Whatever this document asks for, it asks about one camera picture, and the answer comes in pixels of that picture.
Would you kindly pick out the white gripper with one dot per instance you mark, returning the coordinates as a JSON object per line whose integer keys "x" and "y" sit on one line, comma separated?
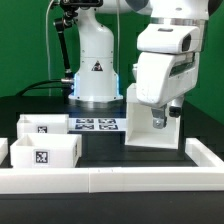
{"x": 167, "y": 68}

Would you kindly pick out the white drawer cabinet frame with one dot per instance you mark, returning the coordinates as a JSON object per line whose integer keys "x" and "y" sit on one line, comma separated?
{"x": 139, "y": 125}

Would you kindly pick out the white front drawer box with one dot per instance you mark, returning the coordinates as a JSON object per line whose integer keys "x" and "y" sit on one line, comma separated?
{"x": 46, "y": 151}

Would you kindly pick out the white drawer box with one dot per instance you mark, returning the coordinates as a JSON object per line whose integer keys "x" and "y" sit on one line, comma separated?
{"x": 42, "y": 123}
{"x": 46, "y": 151}

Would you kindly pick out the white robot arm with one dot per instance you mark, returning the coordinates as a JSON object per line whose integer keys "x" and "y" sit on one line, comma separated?
{"x": 96, "y": 81}

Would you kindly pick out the white rear drawer box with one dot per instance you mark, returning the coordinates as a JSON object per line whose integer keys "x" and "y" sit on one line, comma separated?
{"x": 42, "y": 123}

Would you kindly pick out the white marker sheet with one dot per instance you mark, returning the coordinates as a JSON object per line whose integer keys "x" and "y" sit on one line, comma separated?
{"x": 97, "y": 124}

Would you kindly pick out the white right border rail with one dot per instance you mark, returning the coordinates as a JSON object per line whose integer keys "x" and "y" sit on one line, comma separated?
{"x": 201, "y": 155}

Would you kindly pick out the white border rail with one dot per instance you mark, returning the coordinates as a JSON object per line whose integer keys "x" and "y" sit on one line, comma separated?
{"x": 3, "y": 149}
{"x": 201, "y": 155}
{"x": 96, "y": 180}

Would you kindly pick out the white front border rail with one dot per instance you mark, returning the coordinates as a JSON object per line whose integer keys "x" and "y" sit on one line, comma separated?
{"x": 96, "y": 180}

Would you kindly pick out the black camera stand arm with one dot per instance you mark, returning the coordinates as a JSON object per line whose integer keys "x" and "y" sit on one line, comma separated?
{"x": 70, "y": 12}

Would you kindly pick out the white left border rail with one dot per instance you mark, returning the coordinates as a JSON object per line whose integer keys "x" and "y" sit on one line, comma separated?
{"x": 3, "y": 149}

